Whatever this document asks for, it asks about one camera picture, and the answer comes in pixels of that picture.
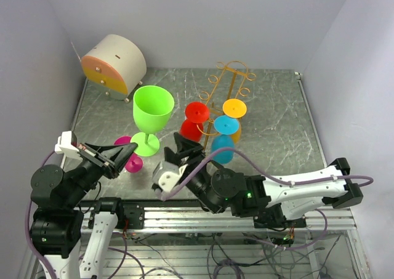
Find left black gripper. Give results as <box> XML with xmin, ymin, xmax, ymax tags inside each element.
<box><xmin>63</xmin><ymin>139</ymin><xmax>137</xmax><ymax>207</ymax></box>

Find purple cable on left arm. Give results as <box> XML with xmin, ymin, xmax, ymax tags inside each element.
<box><xmin>26</xmin><ymin>151</ymin><xmax>61</xmax><ymax>279</ymax></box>

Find round cream mini drawer cabinet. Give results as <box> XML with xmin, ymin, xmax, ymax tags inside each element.
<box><xmin>81</xmin><ymin>34</ymin><xmax>147</xmax><ymax>103</ymax></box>

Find pink plastic wine glass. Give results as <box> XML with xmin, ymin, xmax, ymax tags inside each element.
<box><xmin>114</xmin><ymin>135</ymin><xmax>143</xmax><ymax>173</ymax></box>

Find gold wire wine glass rack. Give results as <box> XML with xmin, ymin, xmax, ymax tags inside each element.
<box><xmin>198</xmin><ymin>60</ymin><xmax>257</xmax><ymax>153</ymax></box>

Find red plastic wine glass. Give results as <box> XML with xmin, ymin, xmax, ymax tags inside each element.
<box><xmin>180</xmin><ymin>102</ymin><xmax>210</xmax><ymax>142</ymax></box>

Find blue plastic wine glass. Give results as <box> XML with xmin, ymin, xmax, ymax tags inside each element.
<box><xmin>211</xmin><ymin>115</ymin><xmax>240</xmax><ymax>164</ymax></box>

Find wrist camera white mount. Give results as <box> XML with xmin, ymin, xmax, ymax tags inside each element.
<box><xmin>151</xmin><ymin>161</ymin><xmax>188</xmax><ymax>192</ymax></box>
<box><xmin>54</xmin><ymin>131</ymin><xmax>81</xmax><ymax>160</ymax></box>

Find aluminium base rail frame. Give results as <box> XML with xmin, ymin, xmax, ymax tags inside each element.
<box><xmin>18</xmin><ymin>195</ymin><xmax>370</xmax><ymax>279</ymax></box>

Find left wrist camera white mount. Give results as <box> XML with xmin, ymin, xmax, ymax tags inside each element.
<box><xmin>54</xmin><ymin>131</ymin><xmax>81</xmax><ymax>160</ymax></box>

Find loose cables under frame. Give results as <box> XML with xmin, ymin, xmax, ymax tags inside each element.
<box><xmin>101</xmin><ymin>229</ymin><xmax>355</xmax><ymax>279</ymax></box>

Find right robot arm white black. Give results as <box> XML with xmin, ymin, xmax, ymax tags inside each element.
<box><xmin>152</xmin><ymin>132</ymin><xmax>363</xmax><ymax>227</ymax></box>

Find green plastic wine glass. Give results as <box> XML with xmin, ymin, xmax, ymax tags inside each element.
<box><xmin>131</xmin><ymin>85</ymin><xmax>175</xmax><ymax>157</ymax></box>

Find orange plastic wine glass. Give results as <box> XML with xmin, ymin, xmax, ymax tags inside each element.
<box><xmin>222</xmin><ymin>99</ymin><xmax>247</xmax><ymax>144</ymax></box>

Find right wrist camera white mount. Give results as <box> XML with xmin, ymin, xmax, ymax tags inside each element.
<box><xmin>151</xmin><ymin>161</ymin><xmax>188</xmax><ymax>192</ymax></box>

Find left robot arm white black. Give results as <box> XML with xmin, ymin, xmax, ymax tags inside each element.
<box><xmin>26</xmin><ymin>143</ymin><xmax>138</xmax><ymax>278</ymax></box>

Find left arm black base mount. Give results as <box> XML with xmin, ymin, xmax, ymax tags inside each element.
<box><xmin>115</xmin><ymin>201</ymin><xmax>145</xmax><ymax>230</ymax></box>

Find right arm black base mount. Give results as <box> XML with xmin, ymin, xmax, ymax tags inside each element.
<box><xmin>253</xmin><ymin>207</ymin><xmax>307</xmax><ymax>230</ymax></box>

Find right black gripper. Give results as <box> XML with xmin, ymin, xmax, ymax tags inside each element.
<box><xmin>164</xmin><ymin>133</ymin><xmax>221</xmax><ymax>215</ymax></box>

